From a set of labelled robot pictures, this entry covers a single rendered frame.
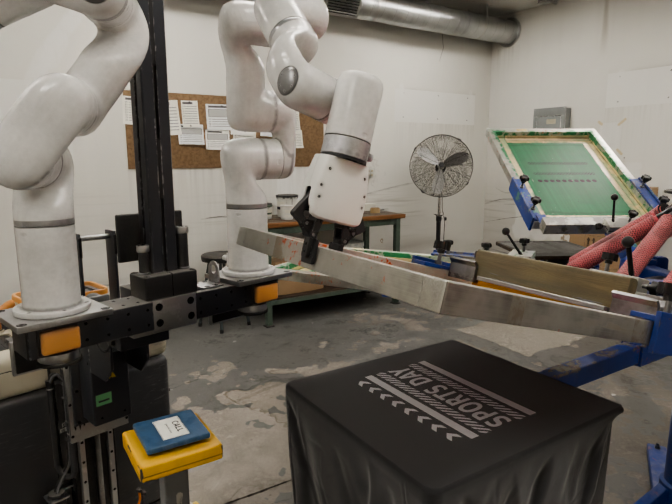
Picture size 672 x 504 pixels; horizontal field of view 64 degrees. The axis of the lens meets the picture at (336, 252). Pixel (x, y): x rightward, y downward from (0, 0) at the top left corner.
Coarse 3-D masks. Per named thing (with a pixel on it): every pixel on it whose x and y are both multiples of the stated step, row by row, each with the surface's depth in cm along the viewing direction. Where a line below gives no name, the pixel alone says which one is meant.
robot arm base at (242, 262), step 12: (228, 216) 123; (240, 216) 121; (252, 216) 121; (264, 216) 124; (228, 228) 123; (264, 228) 124; (228, 240) 124; (228, 252) 125; (240, 252) 122; (252, 252) 122; (228, 264) 126; (240, 264) 123; (252, 264) 123; (264, 264) 125; (240, 276) 122; (252, 276) 122
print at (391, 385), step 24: (360, 384) 109; (384, 384) 109; (408, 384) 109; (432, 384) 109; (456, 384) 109; (408, 408) 99; (432, 408) 99; (456, 408) 99; (480, 408) 99; (504, 408) 99; (528, 408) 99; (456, 432) 90; (480, 432) 90
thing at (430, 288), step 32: (288, 256) 89; (320, 256) 81; (352, 256) 75; (384, 288) 68; (416, 288) 63; (448, 288) 60; (480, 288) 63; (512, 320) 67; (544, 320) 70; (576, 320) 74; (608, 320) 79; (640, 320) 84
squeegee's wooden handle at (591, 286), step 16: (480, 256) 131; (496, 256) 127; (512, 256) 123; (480, 272) 130; (496, 272) 126; (512, 272) 122; (528, 272) 119; (544, 272) 116; (560, 272) 113; (576, 272) 110; (592, 272) 107; (544, 288) 115; (560, 288) 112; (576, 288) 109; (592, 288) 106; (608, 288) 104; (624, 288) 101; (608, 304) 103
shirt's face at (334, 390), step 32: (416, 352) 127; (448, 352) 127; (480, 352) 127; (320, 384) 109; (352, 384) 109; (480, 384) 109; (512, 384) 109; (544, 384) 109; (352, 416) 96; (384, 416) 96; (544, 416) 96; (576, 416) 96; (384, 448) 85; (416, 448) 85; (448, 448) 85; (480, 448) 85; (512, 448) 85; (448, 480) 77
